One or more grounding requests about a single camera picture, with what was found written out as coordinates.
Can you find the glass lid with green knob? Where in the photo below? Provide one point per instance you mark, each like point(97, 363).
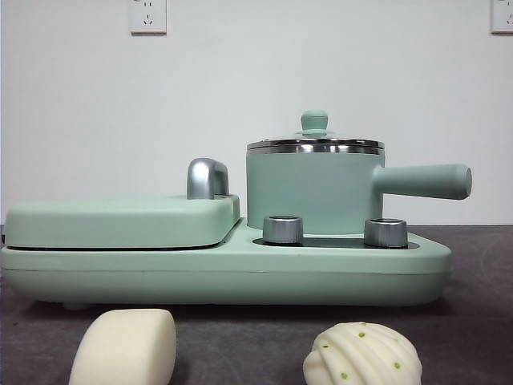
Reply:
point(314, 120)

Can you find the pleated bun with green specks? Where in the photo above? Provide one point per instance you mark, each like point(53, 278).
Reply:
point(360, 357)

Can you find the smooth white steamed bun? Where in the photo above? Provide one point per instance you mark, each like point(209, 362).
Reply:
point(124, 349)

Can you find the silver control knob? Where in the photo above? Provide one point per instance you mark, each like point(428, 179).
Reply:
point(385, 232)
point(282, 230)

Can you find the green breakfast machine base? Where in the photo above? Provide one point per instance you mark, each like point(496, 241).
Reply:
point(240, 276)

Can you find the green hinged griddle cover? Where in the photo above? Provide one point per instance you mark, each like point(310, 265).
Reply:
point(120, 220)

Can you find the white wall socket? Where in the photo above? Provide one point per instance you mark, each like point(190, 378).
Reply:
point(503, 16)
point(147, 18)

